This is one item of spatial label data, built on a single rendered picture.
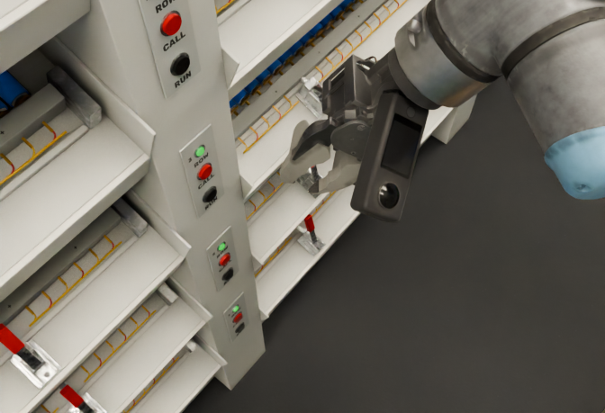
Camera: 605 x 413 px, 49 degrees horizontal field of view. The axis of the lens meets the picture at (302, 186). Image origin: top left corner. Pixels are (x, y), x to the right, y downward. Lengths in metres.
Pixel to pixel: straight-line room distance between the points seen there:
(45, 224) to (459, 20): 0.37
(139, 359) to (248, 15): 0.47
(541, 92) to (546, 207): 0.97
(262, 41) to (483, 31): 0.21
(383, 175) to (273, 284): 0.56
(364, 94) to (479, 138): 0.90
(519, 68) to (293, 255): 0.71
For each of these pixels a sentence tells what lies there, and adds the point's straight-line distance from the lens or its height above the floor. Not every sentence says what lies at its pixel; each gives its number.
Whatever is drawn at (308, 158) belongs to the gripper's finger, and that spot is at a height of 0.63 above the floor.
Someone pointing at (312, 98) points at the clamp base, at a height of 0.57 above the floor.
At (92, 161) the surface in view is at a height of 0.74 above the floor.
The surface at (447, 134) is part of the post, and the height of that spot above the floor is 0.03.
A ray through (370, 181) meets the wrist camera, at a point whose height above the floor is 0.70.
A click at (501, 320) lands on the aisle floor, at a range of 1.34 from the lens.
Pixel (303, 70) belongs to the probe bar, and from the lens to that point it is 0.83.
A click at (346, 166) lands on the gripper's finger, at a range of 0.70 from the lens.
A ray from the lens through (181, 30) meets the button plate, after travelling 0.52.
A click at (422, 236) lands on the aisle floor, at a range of 1.38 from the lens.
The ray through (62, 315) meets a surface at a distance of 0.73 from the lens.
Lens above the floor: 1.20
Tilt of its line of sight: 58 degrees down
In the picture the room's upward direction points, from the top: straight up
